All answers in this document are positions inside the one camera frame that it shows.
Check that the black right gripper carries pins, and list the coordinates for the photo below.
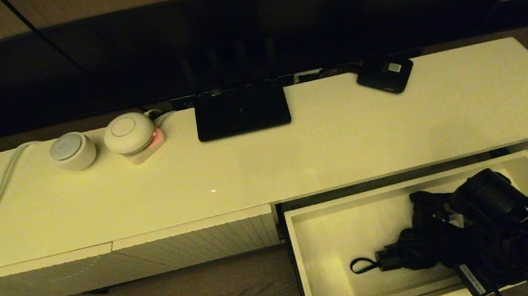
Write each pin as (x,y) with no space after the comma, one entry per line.
(505,248)

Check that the black umbrella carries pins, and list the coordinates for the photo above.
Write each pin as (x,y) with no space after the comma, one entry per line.
(413,251)

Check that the white ribbed drawer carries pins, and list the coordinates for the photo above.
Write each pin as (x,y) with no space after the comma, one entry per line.
(339,240)

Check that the white TV cabinet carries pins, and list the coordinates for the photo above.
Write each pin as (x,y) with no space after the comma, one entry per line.
(246,171)

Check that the black set-top box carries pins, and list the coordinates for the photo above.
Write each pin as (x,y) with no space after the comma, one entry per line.
(385,75)

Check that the white ribbed cabinet door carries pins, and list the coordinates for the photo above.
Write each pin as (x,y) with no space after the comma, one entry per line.
(45,279)
(194,243)

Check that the black television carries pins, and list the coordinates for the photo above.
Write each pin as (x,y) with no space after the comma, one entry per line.
(227,34)

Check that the white power strip red light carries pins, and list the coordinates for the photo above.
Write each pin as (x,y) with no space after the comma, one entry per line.
(147,156)

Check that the white dome device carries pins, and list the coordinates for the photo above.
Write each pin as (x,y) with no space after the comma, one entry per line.
(129,134)

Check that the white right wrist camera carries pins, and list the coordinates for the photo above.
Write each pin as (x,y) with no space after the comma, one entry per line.
(471,280)

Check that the black television base plate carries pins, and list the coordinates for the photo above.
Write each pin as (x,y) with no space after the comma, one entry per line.
(242,113)

